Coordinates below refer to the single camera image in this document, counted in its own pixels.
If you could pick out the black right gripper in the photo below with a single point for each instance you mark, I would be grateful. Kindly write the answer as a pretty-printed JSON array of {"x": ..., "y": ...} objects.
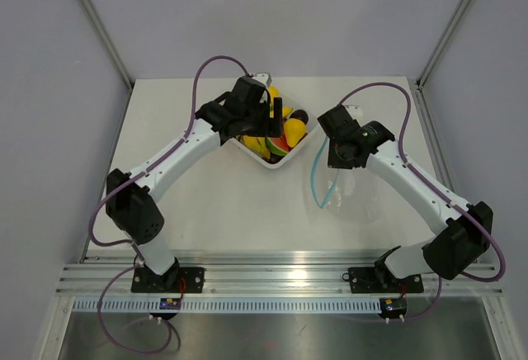
[{"x": 334, "y": 162}]

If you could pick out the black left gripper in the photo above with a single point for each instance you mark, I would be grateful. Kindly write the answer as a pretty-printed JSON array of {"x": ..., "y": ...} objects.
[{"x": 271, "y": 126}]

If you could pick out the yellow lemon toy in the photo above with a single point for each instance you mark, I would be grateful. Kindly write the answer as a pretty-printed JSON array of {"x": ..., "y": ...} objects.
[{"x": 273, "y": 92}]

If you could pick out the clear zip bag teal zipper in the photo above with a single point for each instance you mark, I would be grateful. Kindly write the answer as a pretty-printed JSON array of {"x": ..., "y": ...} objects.
[{"x": 346, "y": 194}]

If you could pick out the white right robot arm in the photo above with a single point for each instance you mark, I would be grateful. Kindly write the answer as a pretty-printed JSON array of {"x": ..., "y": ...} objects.
[{"x": 461, "y": 230}]

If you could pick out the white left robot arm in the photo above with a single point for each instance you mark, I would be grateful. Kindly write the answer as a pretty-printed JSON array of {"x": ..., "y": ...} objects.
[{"x": 133, "y": 198}]

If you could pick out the yellow banana toy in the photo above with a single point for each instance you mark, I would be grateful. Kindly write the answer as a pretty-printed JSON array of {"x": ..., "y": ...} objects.
[
  {"x": 258, "y": 145},
  {"x": 286, "y": 111}
]

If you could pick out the watermelon slice toy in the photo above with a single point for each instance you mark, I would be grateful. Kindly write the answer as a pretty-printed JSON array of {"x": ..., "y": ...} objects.
[{"x": 277, "y": 145}]

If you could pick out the dark purple passionfruit toy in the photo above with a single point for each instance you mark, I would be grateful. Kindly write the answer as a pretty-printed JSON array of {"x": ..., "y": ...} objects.
[{"x": 300, "y": 115}]

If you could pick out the white perforated plastic basket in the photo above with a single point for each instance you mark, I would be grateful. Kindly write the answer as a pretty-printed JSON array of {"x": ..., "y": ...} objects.
[{"x": 275, "y": 161}]

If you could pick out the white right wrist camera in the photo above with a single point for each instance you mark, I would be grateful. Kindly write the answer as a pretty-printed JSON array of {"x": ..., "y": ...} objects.
[{"x": 355, "y": 111}]

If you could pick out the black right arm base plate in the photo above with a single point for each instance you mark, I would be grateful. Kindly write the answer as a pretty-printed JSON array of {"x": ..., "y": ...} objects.
[{"x": 363, "y": 280}]

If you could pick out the right aluminium frame post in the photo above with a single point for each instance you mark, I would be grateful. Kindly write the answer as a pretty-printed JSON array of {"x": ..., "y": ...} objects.
[{"x": 461, "y": 9}]

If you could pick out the aluminium frame post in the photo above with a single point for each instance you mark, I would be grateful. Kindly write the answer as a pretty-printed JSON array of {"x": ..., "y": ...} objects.
[
  {"x": 95, "y": 21},
  {"x": 461, "y": 9}
]

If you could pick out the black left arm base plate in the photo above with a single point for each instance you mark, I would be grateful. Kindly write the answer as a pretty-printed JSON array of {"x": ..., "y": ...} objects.
[{"x": 183, "y": 279}]

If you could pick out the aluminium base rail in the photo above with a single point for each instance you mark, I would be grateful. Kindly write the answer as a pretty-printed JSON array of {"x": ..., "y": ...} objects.
[{"x": 231, "y": 274}]

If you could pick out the left aluminium frame post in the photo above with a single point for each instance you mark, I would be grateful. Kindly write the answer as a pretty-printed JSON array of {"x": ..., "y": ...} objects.
[{"x": 95, "y": 21}]

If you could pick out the white slotted cable duct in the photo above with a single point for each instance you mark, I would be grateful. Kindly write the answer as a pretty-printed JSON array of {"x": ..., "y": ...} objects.
[{"x": 209, "y": 305}]

